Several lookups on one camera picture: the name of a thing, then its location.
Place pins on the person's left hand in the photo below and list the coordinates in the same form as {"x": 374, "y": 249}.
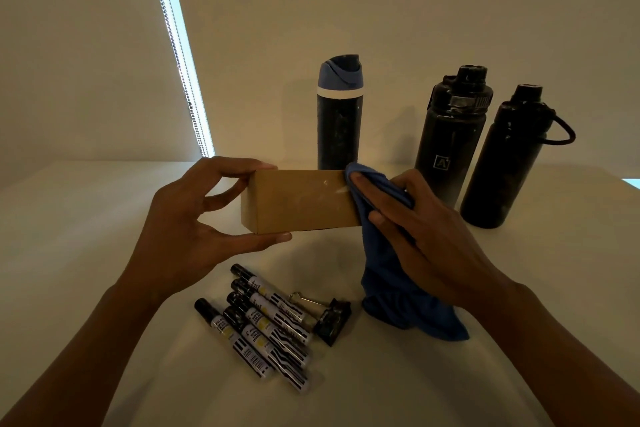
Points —
{"x": 175, "y": 241}

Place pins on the person's right hand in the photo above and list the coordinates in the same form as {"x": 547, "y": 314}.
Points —
{"x": 445, "y": 251}

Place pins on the blue cloth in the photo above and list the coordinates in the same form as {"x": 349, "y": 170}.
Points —
{"x": 395, "y": 301}

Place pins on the black grey gradient bottle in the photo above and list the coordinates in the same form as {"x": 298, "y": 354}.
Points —
{"x": 450, "y": 141}

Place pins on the black white striped marker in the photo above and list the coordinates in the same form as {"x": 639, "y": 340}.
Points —
{"x": 275, "y": 299}
{"x": 277, "y": 316}
{"x": 272, "y": 334}
{"x": 272, "y": 356}

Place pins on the barcode label black marker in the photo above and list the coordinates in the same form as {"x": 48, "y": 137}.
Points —
{"x": 240, "y": 346}

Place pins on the brown paper box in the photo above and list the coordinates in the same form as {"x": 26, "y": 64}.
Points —
{"x": 295, "y": 201}

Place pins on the black binder clip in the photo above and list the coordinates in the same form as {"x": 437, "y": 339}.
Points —
{"x": 332, "y": 324}

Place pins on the navy bottle with blue lid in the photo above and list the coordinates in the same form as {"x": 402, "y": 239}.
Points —
{"x": 340, "y": 131}

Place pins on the person's left forearm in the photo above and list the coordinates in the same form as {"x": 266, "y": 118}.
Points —
{"x": 75, "y": 366}

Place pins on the person's right forearm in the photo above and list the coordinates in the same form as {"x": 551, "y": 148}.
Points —
{"x": 560, "y": 366}

